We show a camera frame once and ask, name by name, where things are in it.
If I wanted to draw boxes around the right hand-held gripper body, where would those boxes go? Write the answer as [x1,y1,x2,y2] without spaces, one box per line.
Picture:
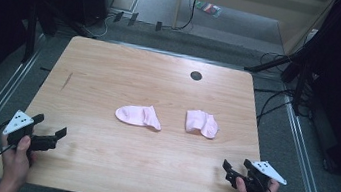
[225,155,290,192]

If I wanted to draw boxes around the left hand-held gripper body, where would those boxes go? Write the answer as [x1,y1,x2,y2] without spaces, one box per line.
[0,107,63,156]

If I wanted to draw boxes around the pink ankle sock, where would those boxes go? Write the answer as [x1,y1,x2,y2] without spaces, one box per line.
[182,107,222,141]
[113,100,165,132]

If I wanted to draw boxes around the person's left hand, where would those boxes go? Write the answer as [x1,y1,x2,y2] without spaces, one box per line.
[0,131,40,192]

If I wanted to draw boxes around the black tripod stand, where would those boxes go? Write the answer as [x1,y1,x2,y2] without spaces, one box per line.
[238,39,317,118]

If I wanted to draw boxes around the small black plug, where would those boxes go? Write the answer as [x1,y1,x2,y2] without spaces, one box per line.
[112,9,126,25]
[127,10,140,28]
[153,20,164,33]

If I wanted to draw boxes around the colourful packet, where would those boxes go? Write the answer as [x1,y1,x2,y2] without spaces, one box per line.
[194,0,224,19]

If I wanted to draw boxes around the light wooden partition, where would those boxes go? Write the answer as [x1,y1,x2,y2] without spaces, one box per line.
[169,0,336,61]

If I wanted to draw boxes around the black floor cables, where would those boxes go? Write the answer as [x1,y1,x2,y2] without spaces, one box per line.
[250,50,303,129]

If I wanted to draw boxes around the black round cable grommet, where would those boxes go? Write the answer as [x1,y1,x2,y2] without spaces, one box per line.
[189,70,204,82]

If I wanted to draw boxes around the white floor cable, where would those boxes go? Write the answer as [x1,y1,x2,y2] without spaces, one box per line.
[80,9,118,42]

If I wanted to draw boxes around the black hanging cable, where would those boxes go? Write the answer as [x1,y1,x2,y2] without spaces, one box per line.
[171,0,201,34]

